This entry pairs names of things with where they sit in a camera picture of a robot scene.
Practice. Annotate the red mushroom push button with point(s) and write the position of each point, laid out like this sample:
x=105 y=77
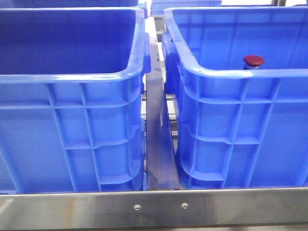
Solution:
x=253 y=62

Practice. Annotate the large blue plastic crate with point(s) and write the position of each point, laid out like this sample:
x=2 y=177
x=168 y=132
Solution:
x=240 y=128

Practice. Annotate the blue crate at left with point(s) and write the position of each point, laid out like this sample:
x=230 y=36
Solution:
x=70 y=99

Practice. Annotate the far blue ribbed crate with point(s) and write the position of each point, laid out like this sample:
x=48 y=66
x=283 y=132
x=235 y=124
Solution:
x=158 y=6

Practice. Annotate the grey metal divider rail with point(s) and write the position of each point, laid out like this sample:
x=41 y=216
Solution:
x=162 y=173

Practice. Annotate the steel front shelf rail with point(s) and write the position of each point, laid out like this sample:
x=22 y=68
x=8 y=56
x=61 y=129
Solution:
x=154 y=209

